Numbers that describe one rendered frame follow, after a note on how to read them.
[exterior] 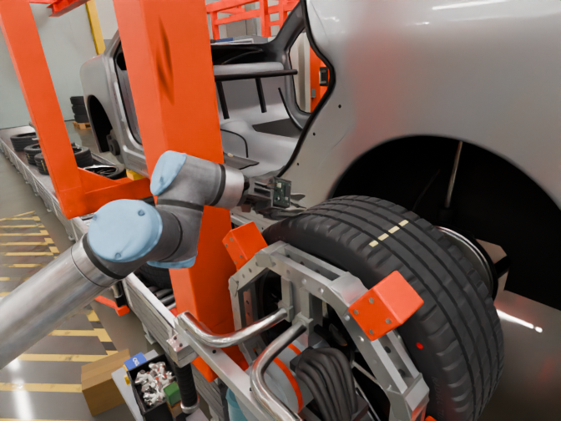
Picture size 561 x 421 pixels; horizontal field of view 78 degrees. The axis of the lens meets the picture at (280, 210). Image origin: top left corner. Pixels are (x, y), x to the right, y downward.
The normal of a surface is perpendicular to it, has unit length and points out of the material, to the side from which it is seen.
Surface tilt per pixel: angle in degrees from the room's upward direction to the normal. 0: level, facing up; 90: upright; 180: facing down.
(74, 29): 90
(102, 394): 90
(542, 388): 0
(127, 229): 55
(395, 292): 35
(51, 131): 90
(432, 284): 40
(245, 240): 45
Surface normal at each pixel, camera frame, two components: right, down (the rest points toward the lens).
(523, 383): -0.05, -0.91
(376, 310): -0.73, 0.30
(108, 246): -0.06, -0.20
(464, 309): 0.51, -0.35
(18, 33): 0.67, 0.27
